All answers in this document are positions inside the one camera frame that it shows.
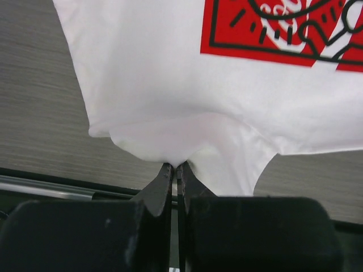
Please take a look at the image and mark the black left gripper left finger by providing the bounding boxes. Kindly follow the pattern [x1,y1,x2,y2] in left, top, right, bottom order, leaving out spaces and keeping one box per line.
[1,164,173,271]

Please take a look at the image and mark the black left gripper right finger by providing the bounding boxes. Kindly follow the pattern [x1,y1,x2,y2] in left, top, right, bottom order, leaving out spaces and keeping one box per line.
[176,163,344,271]

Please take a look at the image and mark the white t-shirt red print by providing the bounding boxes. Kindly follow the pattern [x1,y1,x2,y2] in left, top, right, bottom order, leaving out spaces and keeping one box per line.
[54,1,362,196]

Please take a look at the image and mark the aluminium extrusion crossbar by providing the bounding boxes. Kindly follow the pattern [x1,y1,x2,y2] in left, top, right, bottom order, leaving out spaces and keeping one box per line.
[1,168,140,201]

